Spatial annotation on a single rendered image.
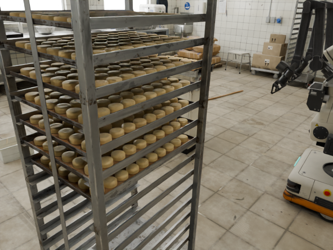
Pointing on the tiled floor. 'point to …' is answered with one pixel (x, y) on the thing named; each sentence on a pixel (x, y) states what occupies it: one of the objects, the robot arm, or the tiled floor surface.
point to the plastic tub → (10, 150)
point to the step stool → (239, 59)
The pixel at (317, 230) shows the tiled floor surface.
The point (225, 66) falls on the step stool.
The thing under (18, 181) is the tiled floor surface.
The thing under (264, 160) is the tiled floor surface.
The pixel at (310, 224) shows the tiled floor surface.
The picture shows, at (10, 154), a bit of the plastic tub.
